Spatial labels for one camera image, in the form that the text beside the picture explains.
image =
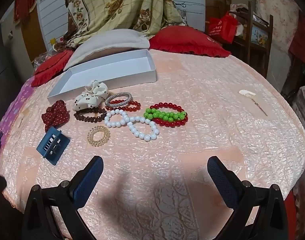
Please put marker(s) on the grey pillow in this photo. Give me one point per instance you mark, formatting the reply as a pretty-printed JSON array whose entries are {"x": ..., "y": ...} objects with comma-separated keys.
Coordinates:
[{"x": 110, "y": 40}]

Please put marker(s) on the hairpin with white ornament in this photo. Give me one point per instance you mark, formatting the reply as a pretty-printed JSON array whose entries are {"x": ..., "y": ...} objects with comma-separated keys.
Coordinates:
[{"x": 246, "y": 93}]

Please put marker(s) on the red ruffled pillow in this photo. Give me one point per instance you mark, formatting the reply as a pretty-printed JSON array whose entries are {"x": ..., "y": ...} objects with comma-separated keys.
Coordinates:
[
  {"x": 50, "y": 67},
  {"x": 187, "y": 40}
]

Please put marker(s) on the blue hair claw clip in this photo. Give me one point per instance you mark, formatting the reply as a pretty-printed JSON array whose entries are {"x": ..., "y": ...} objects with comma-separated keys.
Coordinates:
[{"x": 42, "y": 147}]

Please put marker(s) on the purple patterned sheet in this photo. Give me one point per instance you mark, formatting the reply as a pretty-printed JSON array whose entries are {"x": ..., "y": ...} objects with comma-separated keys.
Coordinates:
[{"x": 15, "y": 105}]

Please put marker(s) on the red hanging cloth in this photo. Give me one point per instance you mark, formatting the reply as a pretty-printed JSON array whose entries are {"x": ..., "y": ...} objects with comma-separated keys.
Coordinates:
[{"x": 25, "y": 0}]

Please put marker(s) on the wooden chair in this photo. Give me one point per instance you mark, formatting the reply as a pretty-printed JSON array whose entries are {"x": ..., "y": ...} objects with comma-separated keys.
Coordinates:
[{"x": 250, "y": 15}]

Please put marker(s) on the cream dotted scrunchie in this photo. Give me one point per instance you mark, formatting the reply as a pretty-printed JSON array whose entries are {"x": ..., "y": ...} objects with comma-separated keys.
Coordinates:
[{"x": 90, "y": 97}]

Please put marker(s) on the thin tassel earring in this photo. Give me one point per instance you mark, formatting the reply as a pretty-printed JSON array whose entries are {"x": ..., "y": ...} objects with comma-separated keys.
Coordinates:
[{"x": 22, "y": 120}]

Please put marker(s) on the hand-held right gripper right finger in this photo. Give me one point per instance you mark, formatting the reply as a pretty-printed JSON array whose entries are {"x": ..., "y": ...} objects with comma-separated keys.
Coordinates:
[{"x": 223, "y": 182}]

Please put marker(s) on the white cardboard box tray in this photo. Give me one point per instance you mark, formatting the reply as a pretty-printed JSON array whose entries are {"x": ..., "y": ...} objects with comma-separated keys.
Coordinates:
[{"x": 105, "y": 72}]

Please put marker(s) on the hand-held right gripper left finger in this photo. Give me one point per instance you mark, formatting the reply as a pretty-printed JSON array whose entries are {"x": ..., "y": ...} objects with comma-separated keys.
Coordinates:
[{"x": 88, "y": 180}]

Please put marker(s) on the dark red dotted scrunchie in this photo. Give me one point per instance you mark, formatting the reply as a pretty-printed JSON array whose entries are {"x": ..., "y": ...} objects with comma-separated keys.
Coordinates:
[{"x": 55, "y": 115}]

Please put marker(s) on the clear plastic bag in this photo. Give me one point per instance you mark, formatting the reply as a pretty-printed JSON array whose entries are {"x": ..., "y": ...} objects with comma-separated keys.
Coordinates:
[{"x": 43, "y": 56}]

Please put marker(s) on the red shopping bag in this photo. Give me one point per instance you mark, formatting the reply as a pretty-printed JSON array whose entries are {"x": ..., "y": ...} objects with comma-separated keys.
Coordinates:
[{"x": 222, "y": 27}]

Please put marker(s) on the pink floral curtain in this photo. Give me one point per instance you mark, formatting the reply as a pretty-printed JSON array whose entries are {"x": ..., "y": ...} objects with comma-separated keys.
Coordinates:
[{"x": 275, "y": 7}]

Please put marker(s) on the pink quilted bedspread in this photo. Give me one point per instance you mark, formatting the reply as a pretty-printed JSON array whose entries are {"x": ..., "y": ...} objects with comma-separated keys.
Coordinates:
[{"x": 192, "y": 142}]

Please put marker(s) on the floral yellow quilt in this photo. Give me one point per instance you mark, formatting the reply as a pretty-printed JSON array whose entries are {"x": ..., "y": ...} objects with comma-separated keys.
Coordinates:
[{"x": 112, "y": 2}]

